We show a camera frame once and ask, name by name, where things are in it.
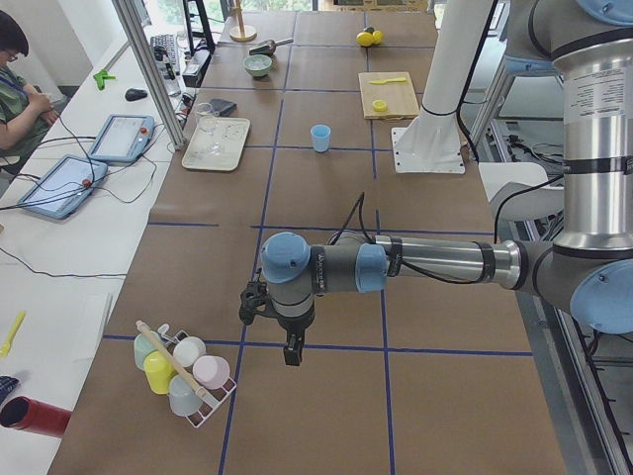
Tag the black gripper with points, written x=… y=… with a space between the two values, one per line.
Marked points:
x=294 y=329

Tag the light blue plastic cup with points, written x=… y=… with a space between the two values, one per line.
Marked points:
x=320 y=135

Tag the lemon slice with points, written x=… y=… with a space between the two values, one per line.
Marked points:
x=380 y=105

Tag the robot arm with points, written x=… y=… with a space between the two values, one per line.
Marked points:
x=586 y=270

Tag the pink cup in rack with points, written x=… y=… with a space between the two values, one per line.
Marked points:
x=211 y=371

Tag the white cup in rack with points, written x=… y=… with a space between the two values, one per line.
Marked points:
x=188 y=350

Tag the grey-blue cup in rack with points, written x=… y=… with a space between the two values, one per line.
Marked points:
x=182 y=399

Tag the yellow cup in rack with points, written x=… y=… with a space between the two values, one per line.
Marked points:
x=158 y=372

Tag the green cup in rack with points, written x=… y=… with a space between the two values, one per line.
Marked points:
x=142 y=348

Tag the whole yellow lemon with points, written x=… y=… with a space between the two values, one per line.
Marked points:
x=369 y=37

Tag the wooden stick on rack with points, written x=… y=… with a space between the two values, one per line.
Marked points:
x=144 y=328

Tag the cream bear serving tray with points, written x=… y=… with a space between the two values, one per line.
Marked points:
x=231 y=133

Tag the clear wine glass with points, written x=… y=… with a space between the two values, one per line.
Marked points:
x=208 y=124

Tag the dark grey folded cloth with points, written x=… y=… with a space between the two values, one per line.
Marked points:
x=222 y=107

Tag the wooden cutting board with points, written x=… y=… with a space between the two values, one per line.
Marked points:
x=400 y=97

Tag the far blue teach pendant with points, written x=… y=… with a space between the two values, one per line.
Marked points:
x=122 y=139

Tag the blue teach pendant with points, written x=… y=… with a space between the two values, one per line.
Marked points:
x=62 y=190
x=122 y=139

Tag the red cylinder can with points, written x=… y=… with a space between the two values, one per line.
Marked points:
x=23 y=413

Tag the near blue teach pendant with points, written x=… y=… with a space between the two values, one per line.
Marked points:
x=62 y=190

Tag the green bowl of ice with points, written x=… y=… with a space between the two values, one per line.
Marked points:
x=258 y=65

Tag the yellow plastic knife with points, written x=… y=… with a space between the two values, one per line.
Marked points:
x=385 y=81

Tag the yellow plastic spatula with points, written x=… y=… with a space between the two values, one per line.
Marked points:
x=14 y=328

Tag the black computer mouse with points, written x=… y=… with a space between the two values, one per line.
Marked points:
x=135 y=94

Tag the metal ice scoop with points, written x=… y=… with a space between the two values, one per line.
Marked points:
x=268 y=47

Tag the black keyboard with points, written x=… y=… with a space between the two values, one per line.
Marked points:
x=168 y=42

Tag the green plastic clamp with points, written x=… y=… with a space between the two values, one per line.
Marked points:
x=101 y=77

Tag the seated person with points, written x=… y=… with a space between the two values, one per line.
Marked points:
x=26 y=113

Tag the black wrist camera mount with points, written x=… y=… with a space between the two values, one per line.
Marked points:
x=255 y=301

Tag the white wire cup rack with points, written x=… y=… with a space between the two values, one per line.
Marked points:
x=214 y=397

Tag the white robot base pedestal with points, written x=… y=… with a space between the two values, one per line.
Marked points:
x=431 y=142

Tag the aluminium frame post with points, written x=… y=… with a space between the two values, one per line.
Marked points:
x=131 y=23

